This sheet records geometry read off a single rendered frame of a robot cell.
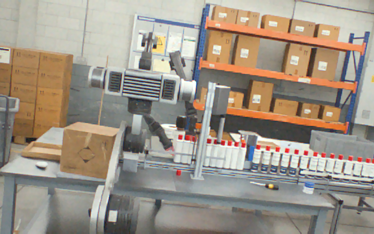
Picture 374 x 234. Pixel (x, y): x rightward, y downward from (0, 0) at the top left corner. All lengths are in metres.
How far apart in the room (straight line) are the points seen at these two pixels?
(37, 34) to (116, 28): 1.40
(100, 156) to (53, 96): 3.68
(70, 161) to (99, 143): 0.21
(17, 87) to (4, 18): 2.00
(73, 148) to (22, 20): 5.35
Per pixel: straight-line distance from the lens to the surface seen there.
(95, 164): 2.38
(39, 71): 5.97
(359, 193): 3.29
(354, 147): 4.55
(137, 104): 2.12
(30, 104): 6.06
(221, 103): 2.64
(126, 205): 1.80
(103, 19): 7.28
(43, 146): 3.02
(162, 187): 2.43
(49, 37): 7.47
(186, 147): 2.79
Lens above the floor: 1.64
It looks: 9 degrees down
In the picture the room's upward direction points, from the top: 9 degrees clockwise
